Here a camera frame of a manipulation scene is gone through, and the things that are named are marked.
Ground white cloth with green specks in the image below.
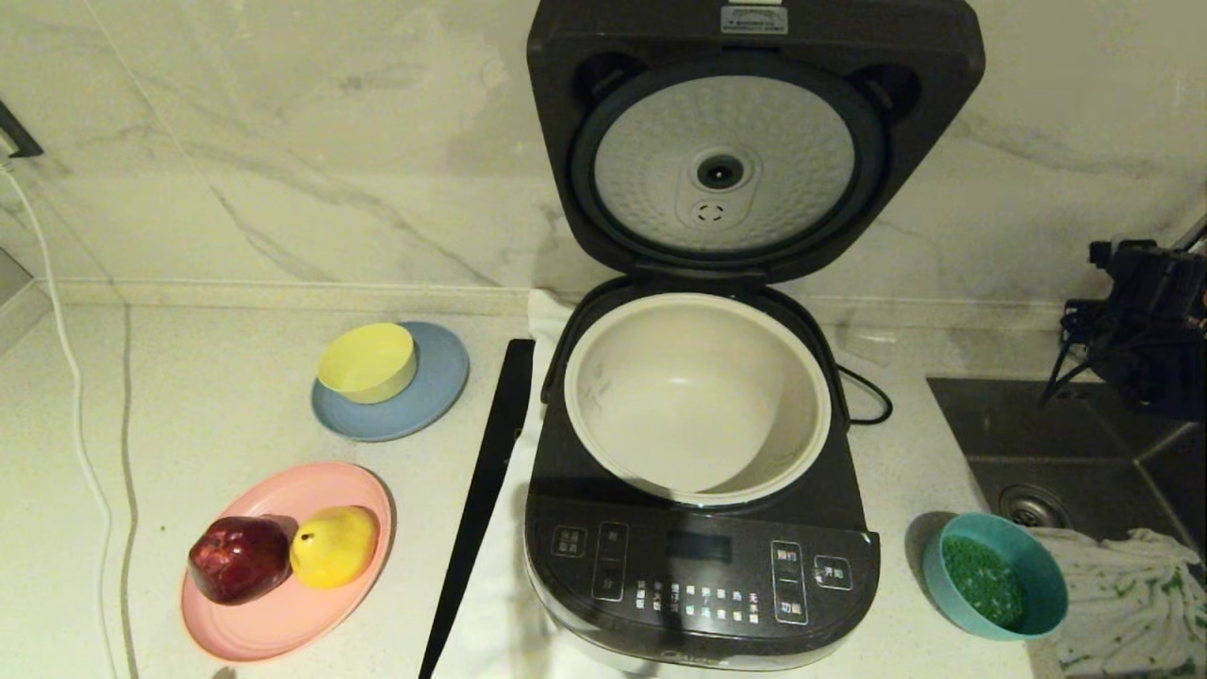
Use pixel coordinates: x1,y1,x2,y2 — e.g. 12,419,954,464
1028,526,1207,679

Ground dark metal sink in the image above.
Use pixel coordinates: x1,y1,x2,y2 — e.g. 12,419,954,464
926,377,1207,679

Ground black power cable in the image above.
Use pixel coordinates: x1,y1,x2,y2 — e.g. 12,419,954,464
835,366,894,427

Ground cream inner pot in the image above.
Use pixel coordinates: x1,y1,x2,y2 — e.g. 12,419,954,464
564,292,833,508

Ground dark grey rice cooker lid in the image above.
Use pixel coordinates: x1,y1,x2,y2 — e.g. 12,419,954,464
525,0,987,287

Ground black flat board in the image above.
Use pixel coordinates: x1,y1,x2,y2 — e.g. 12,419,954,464
418,338,537,679

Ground pink plate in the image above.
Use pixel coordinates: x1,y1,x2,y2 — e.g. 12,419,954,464
181,461,395,663

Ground chopped green vegetables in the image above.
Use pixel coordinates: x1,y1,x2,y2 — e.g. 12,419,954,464
943,536,1026,628

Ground red apple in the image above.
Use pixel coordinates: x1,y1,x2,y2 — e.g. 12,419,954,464
188,515,292,606

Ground metal sink drain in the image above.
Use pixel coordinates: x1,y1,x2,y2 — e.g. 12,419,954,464
998,484,1071,531

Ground clear plastic cup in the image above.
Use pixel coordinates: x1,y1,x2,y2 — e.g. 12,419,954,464
842,325,897,369

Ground white power cable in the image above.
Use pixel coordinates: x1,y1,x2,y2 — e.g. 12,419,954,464
0,160,128,679

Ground dark grey rice cooker base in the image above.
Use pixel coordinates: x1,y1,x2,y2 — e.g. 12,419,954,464
523,278,882,672

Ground blue plate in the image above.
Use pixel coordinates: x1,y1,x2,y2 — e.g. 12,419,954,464
311,322,471,443

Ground yellow pear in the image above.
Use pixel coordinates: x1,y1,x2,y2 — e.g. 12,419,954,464
289,505,380,590

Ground yellow bowl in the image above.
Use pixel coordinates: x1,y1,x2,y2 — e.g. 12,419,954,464
316,323,418,406

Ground teal bowl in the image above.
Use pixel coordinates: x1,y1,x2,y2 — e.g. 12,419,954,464
923,512,1069,643

